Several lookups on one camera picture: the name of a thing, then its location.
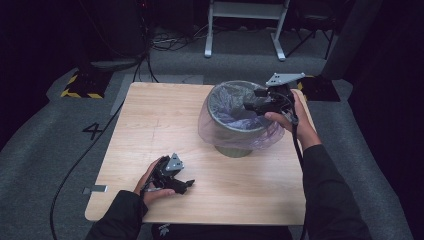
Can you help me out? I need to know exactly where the left hand-held gripper cable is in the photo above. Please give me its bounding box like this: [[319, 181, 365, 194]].
[[140, 179, 158, 198]]

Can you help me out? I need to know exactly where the person's right hand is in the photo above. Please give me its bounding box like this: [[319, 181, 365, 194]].
[[264, 89, 323, 151]]

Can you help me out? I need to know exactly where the black yellow striped base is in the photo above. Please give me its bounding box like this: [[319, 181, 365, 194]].
[[60, 70, 113, 100], [296, 74, 342, 103]]

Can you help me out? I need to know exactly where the long black floor cable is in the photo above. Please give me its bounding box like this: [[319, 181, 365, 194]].
[[49, 103, 124, 240]]

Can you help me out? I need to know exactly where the grey tape strip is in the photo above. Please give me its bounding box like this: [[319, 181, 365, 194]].
[[82, 184, 109, 195]]

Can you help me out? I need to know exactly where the right hand-held gripper cable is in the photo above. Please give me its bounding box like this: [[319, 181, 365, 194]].
[[283, 99, 306, 169]]

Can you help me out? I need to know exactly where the bundle of floor cables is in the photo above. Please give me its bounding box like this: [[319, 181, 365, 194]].
[[133, 23, 208, 84]]

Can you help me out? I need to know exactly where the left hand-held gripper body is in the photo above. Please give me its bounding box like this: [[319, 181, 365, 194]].
[[148, 152, 186, 193]]

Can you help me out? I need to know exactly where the green plastic bin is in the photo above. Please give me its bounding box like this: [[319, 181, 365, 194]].
[[205, 79, 278, 159]]

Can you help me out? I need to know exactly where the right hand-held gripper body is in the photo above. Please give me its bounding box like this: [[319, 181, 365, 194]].
[[263, 72, 306, 116]]

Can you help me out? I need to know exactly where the white metal table frame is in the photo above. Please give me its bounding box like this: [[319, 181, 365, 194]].
[[203, 0, 291, 63]]

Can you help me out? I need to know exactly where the person's black-clothed lap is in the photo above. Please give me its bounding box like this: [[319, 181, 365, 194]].
[[151, 223, 294, 240]]

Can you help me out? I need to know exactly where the person's left hand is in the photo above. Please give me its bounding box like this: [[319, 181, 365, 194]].
[[133, 158, 176, 207]]

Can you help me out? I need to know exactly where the hand-held gripper cable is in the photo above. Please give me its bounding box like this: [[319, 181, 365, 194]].
[[140, 179, 158, 198], [283, 99, 306, 169]]

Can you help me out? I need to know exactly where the grey pillar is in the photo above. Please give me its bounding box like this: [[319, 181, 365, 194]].
[[320, 0, 384, 81]]

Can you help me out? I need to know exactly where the purple plastic bag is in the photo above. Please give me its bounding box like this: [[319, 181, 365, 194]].
[[197, 80, 286, 151]]

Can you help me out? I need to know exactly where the dark equipment stand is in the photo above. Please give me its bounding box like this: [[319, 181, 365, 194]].
[[76, 0, 151, 73]]

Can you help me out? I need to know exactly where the black chair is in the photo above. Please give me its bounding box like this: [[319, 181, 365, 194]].
[[286, 0, 338, 61]]

